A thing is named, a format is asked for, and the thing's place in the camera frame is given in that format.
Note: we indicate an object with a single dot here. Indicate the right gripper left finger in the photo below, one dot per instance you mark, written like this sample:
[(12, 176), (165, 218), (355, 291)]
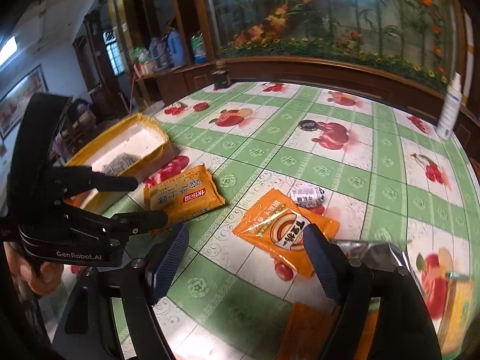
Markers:
[(163, 261)]

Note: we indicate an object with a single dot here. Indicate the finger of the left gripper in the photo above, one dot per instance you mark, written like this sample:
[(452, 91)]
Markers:
[(120, 226), (71, 181)]

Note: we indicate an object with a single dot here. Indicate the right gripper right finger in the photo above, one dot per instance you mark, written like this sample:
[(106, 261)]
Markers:
[(328, 261)]

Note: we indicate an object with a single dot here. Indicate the silver foil snack packet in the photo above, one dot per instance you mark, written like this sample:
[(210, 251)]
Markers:
[(376, 255)]

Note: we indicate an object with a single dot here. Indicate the yellow biscuit packet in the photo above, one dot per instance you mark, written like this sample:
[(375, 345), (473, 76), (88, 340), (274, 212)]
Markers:
[(184, 197)]

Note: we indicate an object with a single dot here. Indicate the orange snack packet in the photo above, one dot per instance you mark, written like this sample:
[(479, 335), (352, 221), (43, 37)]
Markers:
[(276, 225)]

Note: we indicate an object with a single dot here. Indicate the white milk candy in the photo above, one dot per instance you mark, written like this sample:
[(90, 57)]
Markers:
[(307, 195)]

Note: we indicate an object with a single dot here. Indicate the Weidan cracker packet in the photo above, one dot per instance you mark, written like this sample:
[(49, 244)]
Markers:
[(456, 315)]

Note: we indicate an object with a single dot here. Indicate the person's left hand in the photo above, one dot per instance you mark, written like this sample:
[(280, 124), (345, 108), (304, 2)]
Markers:
[(43, 281)]

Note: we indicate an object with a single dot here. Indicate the yellow taped foam tray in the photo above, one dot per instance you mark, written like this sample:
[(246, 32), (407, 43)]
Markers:
[(134, 147)]

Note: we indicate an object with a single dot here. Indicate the dark bottle cap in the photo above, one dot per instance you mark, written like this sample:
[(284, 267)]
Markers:
[(308, 125)]

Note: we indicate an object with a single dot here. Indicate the grey kettle jug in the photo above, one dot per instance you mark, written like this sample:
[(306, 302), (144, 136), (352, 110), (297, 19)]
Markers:
[(158, 53)]

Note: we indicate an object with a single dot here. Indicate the blue thermos jug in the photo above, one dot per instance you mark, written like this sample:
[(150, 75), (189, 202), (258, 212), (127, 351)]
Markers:
[(176, 49)]

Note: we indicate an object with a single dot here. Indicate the dark glass jar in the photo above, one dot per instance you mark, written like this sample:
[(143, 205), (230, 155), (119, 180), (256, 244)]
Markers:
[(221, 78)]

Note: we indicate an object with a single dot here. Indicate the white spray bottle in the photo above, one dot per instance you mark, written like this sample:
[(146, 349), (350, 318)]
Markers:
[(450, 109)]

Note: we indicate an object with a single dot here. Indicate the green labelled plastic bottle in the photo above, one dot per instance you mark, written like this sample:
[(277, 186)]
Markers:
[(198, 48)]

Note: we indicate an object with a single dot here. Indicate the flower mural glass panel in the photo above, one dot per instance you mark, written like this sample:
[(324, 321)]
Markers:
[(412, 39)]

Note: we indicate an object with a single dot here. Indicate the framed wall painting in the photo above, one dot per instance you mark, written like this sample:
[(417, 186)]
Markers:
[(14, 103)]

